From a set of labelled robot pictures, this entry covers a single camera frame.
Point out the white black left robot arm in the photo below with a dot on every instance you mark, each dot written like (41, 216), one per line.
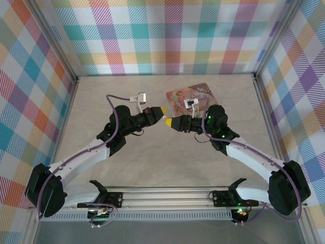
(76, 162)

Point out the grey metal base plate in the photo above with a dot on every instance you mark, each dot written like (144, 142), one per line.
(165, 233)

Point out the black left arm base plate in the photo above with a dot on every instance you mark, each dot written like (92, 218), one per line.
(116, 199)

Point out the thin aluminium back rail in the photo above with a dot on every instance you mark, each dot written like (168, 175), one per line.
(165, 74)

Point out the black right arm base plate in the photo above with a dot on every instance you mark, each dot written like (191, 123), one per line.
(219, 198)

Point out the aluminium table side rail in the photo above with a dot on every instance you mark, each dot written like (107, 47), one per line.
(270, 122)
(61, 124)

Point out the aluminium frame post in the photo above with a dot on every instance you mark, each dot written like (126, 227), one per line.
(56, 43)
(276, 38)

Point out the pink fairy picture diary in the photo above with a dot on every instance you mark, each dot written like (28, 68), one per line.
(177, 96)

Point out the small board with orange LED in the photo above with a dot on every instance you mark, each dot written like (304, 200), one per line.
(240, 211)

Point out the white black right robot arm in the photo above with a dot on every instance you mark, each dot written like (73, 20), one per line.
(254, 157)

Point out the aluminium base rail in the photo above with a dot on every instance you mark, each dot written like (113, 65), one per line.
(165, 197)

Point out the green circuit board with connector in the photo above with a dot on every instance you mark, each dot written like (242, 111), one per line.
(101, 216)

